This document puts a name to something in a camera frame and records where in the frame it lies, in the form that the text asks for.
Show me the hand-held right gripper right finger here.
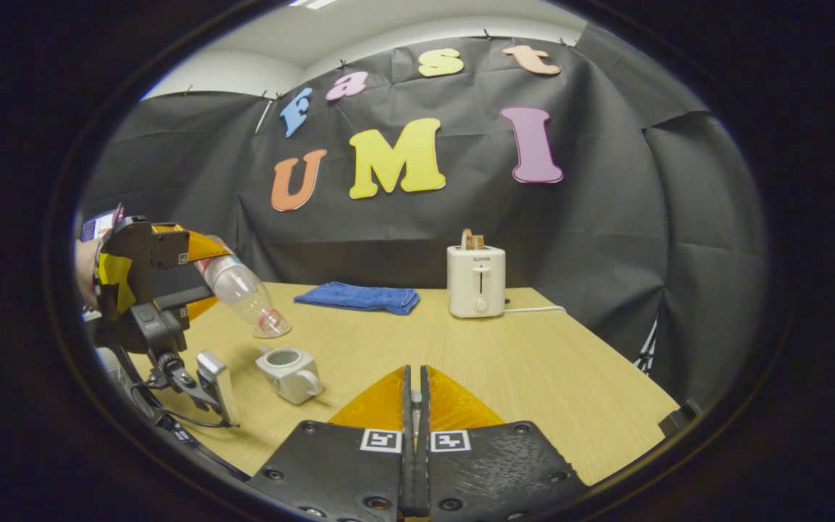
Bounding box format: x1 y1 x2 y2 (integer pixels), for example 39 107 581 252
418 365 591 522

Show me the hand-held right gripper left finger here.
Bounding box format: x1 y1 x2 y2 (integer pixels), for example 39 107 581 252
247 365 415 522

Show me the clear plastic water bottle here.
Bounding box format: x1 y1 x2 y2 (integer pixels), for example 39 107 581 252
194 235 293 340

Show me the white ceramic teacup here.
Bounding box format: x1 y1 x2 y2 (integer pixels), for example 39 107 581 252
255 347 324 405

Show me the computer monitor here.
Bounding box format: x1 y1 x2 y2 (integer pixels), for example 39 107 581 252
80 207 125 242

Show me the blue towel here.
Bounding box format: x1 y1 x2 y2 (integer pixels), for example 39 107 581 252
294 281 421 316

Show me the white toaster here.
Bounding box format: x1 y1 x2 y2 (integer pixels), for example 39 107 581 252
446 244 507 320

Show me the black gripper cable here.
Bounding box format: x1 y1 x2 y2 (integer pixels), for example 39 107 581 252
128 348 252 481

